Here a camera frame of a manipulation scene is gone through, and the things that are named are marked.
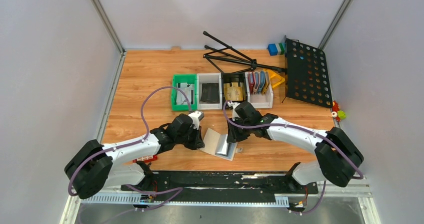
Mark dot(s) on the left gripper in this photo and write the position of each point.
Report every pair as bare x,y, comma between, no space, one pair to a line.
195,139

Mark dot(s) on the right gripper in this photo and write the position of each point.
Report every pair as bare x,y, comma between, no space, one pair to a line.
236,133

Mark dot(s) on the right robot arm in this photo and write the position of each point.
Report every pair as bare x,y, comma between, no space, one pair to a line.
337,158

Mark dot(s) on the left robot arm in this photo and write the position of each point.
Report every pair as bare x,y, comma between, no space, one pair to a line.
96,165

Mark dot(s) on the white bin with card holders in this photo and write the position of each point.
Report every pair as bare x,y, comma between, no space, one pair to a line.
259,101

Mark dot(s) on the gold cards stack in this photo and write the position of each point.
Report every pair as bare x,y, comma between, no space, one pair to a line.
234,91

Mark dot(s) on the white cards stack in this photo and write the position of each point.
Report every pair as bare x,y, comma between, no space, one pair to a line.
188,96

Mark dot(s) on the black cards stack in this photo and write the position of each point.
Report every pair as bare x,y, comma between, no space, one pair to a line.
210,93

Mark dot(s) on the red card holder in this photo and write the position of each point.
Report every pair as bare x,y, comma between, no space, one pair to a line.
251,81

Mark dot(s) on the white bin with black cards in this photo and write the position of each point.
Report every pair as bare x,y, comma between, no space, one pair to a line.
208,78

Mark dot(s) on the blue card holder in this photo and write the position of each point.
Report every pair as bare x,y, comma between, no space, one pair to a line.
262,81

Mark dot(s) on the red toy block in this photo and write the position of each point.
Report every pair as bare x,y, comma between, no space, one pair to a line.
146,159

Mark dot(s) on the green bin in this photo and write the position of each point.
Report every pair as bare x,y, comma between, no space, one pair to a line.
180,78

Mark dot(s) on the black tripod legs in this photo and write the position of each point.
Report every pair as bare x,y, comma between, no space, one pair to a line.
232,55

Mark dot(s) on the black music stand desk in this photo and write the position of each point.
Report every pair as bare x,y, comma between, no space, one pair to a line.
307,75

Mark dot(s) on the blue green toy block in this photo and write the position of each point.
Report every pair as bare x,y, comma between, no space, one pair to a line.
276,49

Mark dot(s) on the red green toy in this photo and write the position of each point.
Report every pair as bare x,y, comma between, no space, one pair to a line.
337,113

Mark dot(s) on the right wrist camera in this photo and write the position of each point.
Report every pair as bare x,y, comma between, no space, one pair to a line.
233,106

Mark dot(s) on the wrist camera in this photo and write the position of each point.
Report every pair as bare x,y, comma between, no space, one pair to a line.
233,106
196,117

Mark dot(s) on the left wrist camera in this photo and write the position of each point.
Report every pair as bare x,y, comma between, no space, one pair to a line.
196,117

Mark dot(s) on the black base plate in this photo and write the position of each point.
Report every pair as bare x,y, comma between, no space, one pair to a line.
234,186

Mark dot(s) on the white slotted cable duct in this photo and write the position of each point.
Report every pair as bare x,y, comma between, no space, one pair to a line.
138,199

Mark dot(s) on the yellow triangle frame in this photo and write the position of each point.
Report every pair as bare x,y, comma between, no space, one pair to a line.
272,79

